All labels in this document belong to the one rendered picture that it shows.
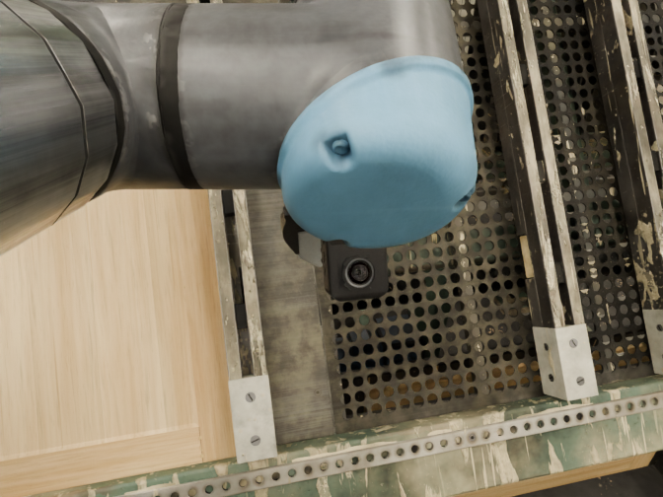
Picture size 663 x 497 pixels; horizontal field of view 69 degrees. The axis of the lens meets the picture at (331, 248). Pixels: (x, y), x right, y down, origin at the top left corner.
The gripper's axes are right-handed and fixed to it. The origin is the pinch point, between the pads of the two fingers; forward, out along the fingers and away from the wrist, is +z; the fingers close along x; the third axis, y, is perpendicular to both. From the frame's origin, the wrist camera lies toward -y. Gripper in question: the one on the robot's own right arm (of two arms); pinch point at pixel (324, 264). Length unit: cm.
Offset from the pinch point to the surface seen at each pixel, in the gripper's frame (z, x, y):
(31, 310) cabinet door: 31, 41, 15
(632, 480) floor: 130, -116, -34
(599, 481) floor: 132, -104, -32
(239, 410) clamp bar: 33.5, 11.2, -6.0
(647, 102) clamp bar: 15, -72, 33
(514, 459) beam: 42, -33, -21
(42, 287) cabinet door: 30, 39, 18
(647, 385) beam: 38, -62, -14
